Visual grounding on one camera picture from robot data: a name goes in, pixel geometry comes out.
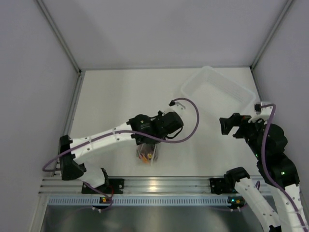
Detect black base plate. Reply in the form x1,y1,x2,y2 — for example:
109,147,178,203
81,178,125,194
209,178,237,195

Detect clear zip top bag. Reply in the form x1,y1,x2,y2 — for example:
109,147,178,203
136,144,159,166

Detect white plastic basket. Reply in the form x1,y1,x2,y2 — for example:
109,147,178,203
180,66,256,118

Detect frame post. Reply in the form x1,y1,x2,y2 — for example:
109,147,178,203
250,0,296,70
36,0,83,73

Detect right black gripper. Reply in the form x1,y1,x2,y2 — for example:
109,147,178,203
219,112,266,159

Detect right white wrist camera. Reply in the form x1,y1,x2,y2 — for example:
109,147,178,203
251,101,274,122

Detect right frame post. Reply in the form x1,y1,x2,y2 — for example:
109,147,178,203
250,0,296,70

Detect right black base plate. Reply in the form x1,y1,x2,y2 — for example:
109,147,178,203
209,178,237,195

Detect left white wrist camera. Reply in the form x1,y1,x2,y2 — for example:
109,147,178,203
164,100,186,116

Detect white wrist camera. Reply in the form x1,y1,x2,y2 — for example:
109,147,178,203
164,100,186,116
251,101,274,122

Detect left frame post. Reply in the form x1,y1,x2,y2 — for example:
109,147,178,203
36,0,83,73

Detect aluminium mounting rail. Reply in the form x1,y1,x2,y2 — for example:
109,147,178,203
39,176,211,195

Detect slotted grey cable duct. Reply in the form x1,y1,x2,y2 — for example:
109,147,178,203
48,195,244,206

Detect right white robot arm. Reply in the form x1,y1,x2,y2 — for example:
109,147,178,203
219,112,309,232

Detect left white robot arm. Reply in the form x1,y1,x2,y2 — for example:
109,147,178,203
59,109,183,193

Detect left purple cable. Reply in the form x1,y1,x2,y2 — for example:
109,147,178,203
42,97,200,208

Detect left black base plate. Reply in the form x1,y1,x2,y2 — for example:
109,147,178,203
81,178,125,194

